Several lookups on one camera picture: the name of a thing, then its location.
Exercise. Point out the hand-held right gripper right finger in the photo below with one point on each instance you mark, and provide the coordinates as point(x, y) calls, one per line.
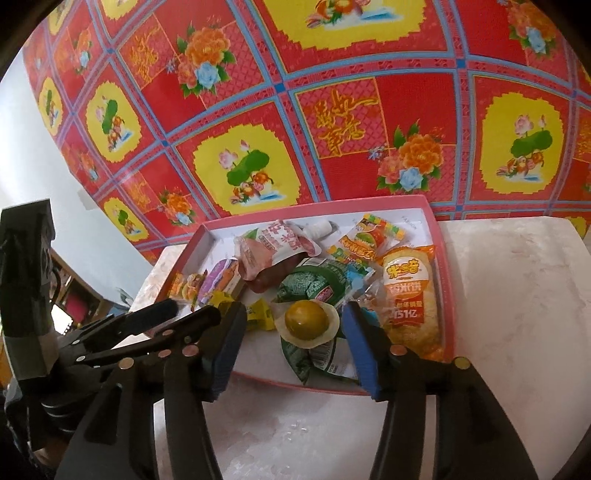
point(364, 355)

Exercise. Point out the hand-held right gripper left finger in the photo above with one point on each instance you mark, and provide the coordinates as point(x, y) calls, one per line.
point(228, 350)

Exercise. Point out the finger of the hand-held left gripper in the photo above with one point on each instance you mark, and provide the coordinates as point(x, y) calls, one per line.
point(184, 330)
point(138, 318)

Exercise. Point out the dark green packet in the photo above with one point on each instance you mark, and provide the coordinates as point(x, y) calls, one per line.
point(323, 364)

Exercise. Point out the small orange candy packet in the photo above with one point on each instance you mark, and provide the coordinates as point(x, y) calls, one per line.
point(184, 286)

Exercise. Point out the yellow candy packet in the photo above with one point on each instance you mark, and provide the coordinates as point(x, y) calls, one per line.
point(261, 316)

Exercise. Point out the blue-edged clear biscuit packet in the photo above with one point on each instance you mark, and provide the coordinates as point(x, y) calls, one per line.
point(364, 295)

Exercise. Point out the purple snack packet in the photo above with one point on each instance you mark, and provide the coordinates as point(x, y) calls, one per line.
point(219, 277)

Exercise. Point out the round yellow jelly cup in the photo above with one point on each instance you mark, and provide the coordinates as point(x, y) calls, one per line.
point(304, 321)

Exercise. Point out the orange rice cracker packet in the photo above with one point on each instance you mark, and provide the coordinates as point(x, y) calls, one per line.
point(411, 295)

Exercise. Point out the green triangular snack packet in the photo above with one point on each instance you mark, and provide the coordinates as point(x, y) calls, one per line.
point(314, 281)

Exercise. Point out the pink cardboard box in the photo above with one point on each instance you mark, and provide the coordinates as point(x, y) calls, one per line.
point(217, 240)

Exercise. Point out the red drink pouch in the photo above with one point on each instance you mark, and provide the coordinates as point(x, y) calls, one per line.
point(272, 258)

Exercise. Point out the colourful gummy candy packet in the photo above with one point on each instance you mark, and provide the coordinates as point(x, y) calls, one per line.
point(364, 240)

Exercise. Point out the dark wooden shelf unit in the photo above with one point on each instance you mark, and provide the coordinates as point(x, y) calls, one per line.
point(87, 295)

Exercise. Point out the red floral printed cloth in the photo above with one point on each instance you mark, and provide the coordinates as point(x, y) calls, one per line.
point(323, 115)

